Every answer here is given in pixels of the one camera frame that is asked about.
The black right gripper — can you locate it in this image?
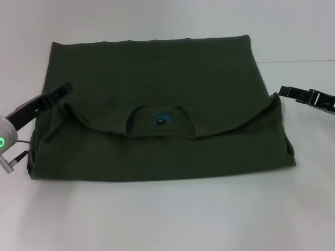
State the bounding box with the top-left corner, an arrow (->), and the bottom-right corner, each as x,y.
278,85 -> 335,116

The dark green FREE! t-shirt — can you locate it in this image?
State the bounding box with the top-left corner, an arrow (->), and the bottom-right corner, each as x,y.
26,33 -> 298,181

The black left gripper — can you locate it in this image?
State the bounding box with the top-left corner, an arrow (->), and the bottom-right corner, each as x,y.
5,81 -> 74,131

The silver left gripper cable connector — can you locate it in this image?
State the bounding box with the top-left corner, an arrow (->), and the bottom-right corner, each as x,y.
0,150 -> 31,174

